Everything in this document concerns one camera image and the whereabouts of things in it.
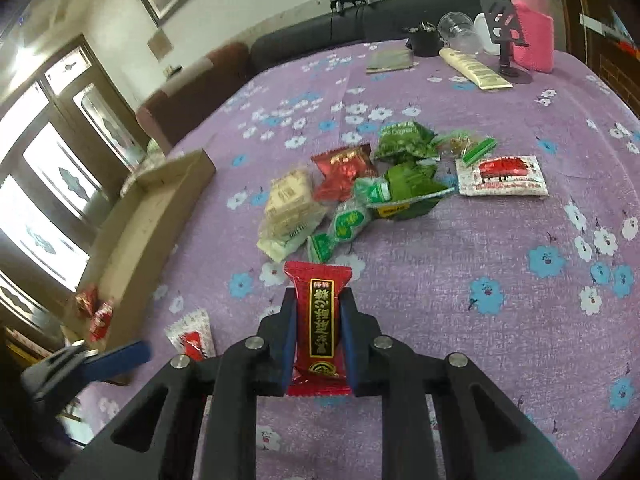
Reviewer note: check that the dark green snack bag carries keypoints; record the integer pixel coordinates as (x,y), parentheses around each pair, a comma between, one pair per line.
(408,190)

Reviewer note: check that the red black-label snack bar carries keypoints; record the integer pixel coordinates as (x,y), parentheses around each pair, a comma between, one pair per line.
(319,364)

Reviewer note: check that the pink sleeved water bottle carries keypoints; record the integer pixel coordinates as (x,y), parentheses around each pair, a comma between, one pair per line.
(538,28)

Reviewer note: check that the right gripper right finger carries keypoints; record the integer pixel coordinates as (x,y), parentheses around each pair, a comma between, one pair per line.
(441,418)

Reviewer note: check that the clear pack with green strip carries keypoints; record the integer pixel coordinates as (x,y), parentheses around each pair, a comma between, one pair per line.
(466,146)

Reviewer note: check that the black sofa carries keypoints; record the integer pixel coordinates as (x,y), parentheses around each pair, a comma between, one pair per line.
(384,20)

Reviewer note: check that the green white candy pack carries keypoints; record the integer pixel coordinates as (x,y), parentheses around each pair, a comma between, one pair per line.
(350,218)

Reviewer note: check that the brown cardboard box tray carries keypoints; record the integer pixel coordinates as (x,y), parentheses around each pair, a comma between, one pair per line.
(133,245)

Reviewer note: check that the green snack bag upper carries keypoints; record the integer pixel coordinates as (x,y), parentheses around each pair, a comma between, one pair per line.
(405,141)

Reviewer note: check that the white red small sachet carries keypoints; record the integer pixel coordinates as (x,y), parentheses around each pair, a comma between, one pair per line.
(192,336)

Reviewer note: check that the black phone stand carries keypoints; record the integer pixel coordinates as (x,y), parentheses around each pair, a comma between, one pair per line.
(504,29)

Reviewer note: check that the small red snack packet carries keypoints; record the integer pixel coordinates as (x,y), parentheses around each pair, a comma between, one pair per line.
(101,320)

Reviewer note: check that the brown armchair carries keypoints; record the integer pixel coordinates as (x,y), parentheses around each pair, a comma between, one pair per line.
(192,94)

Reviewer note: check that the small red candy packet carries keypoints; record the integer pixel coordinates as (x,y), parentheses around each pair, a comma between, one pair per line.
(86,302)

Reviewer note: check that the black small container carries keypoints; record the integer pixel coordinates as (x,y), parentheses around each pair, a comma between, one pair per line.
(424,40)

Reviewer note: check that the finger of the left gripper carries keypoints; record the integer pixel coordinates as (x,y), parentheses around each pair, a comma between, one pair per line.
(104,366)

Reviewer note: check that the red foil snack bag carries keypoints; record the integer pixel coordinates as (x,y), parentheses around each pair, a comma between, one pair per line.
(340,169)

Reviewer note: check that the beige wafer cracker pack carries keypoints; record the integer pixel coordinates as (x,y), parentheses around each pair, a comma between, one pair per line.
(291,215)

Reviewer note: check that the white red sauce packet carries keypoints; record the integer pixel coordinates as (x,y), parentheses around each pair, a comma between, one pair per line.
(502,176)

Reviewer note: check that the green booklet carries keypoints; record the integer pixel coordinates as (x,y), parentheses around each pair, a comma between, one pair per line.
(390,61)

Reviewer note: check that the wooden glass door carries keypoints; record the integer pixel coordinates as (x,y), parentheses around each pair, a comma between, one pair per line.
(69,141)

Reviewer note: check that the purple floral tablecloth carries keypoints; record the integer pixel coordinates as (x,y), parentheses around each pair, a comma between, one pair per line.
(541,293)

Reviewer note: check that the clear glass jar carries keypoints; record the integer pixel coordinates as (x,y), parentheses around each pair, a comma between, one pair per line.
(457,30)

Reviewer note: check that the cream tube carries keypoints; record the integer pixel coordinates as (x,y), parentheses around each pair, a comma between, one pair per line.
(479,74)

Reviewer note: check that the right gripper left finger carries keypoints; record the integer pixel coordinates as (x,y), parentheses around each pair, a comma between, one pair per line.
(197,419)

